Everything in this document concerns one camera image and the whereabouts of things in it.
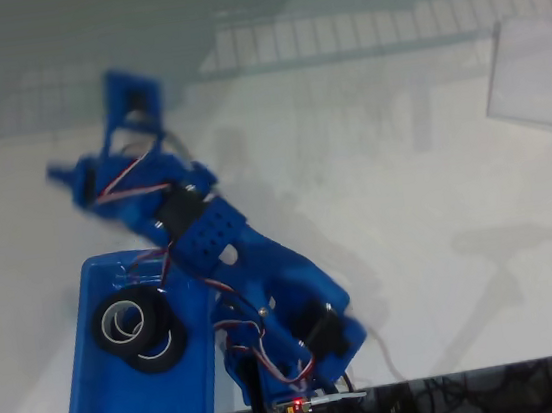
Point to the black table clamp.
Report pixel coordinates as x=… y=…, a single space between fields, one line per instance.
x=254 y=390

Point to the controller board with red light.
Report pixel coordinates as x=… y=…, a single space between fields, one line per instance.
x=293 y=406

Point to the white foam sheet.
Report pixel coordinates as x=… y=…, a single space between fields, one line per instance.
x=537 y=78

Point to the blue camera mount with camera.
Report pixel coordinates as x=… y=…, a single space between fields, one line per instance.
x=134 y=98

